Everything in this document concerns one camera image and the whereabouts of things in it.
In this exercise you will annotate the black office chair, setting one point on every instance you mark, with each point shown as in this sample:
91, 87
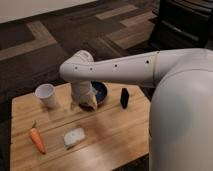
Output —
182, 24

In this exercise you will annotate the white sponge block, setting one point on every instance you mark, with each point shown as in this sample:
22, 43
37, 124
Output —
74, 137

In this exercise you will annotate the small black box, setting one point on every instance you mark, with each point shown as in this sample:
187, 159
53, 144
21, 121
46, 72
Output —
124, 98

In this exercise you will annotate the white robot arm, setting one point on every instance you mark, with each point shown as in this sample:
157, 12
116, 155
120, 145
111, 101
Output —
181, 111

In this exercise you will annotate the dark blue bowl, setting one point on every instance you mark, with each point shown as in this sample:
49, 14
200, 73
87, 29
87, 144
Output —
101, 91

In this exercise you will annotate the orange carrot-like pepper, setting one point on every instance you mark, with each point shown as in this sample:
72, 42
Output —
36, 138

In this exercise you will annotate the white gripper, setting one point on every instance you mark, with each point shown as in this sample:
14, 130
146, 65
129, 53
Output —
82, 94

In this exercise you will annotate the white ceramic cup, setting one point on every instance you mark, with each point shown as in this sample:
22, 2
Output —
46, 93

